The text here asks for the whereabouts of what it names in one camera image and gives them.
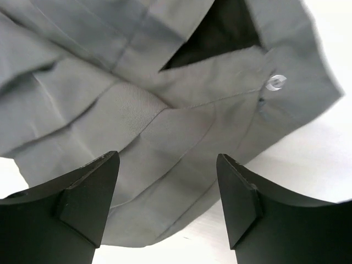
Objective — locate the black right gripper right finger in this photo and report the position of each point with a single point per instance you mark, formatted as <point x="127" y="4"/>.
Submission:
<point x="267" y="223"/>

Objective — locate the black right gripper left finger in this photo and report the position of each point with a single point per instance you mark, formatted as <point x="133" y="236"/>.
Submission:
<point x="61" y="220"/>

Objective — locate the grey pleated skirt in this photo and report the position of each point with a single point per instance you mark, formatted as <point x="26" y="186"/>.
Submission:
<point x="169" y="85"/>

